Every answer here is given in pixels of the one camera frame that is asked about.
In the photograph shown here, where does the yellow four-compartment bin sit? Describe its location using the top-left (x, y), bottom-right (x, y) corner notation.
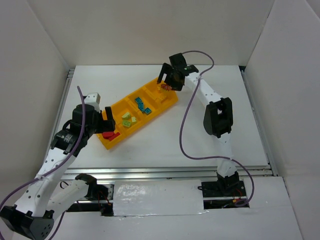
top-left (97, 78), bottom-right (178, 150)

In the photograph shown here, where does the green lego plate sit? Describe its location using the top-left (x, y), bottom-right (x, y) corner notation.
top-left (122, 120), bottom-right (133, 128)

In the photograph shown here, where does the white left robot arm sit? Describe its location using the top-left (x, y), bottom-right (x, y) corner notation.
top-left (0, 103), bottom-right (115, 240)

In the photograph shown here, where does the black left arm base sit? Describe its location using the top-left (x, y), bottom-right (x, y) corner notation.
top-left (67, 173), bottom-right (115, 217)

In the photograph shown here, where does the red rectangular lego brick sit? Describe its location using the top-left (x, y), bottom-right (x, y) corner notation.
top-left (101, 131), bottom-right (114, 139)

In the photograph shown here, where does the cyan lego brick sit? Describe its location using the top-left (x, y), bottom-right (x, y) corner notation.
top-left (135, 97), bottom-right (142, 104)

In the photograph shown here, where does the cyan angled lego piece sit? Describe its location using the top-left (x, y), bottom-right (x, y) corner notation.
top-left (137, 101), bottom-right (145, 112)

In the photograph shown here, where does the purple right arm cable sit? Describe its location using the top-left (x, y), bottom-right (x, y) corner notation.
top-left (179, 50), bottom-right (256, 208)

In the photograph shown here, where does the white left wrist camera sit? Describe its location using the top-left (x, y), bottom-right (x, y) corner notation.
top-left (84, 92), bottom-right (101, 106)

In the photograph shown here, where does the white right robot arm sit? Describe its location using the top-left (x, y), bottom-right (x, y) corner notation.
top-left (157, 52), bottom-right (240, 192)

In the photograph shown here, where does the lime green rounded lego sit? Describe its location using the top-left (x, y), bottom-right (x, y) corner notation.
top-left (121, 112), bottom-right (131, 120)

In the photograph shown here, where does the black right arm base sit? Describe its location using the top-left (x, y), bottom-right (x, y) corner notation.
top-left (197, 173), bottom-right (249, 210)

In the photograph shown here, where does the long red lego brick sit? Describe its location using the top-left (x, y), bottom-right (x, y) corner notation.
top-left (108, 132), bottom-right (121, 141)

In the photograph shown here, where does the yellow orange oval lego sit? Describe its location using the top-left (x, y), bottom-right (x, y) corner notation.
top-left (160, 84), bottom-right (172, 91)

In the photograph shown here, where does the white foam panel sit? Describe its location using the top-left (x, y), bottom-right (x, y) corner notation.
top-left (113, 180), bottom-right (205, 217)

